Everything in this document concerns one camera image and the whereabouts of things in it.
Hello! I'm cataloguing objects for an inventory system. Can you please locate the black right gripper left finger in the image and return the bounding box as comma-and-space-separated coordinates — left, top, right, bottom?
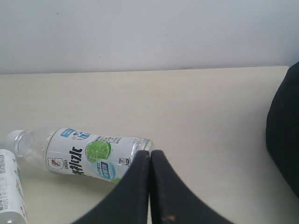
74, 151, 150, 224

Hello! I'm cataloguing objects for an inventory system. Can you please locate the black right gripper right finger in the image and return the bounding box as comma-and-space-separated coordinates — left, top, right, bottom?
149, 150, 231, 224

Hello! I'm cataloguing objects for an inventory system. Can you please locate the lime drink bottle white cap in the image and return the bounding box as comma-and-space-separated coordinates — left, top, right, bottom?
2, 127, 155, 183

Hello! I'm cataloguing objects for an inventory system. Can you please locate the clear bottle floral white label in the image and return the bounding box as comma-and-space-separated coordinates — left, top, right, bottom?
0, 149, 28, 224

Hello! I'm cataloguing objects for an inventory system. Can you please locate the black sleeved forearm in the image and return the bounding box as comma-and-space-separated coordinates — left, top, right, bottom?
265, 63, 299, 196

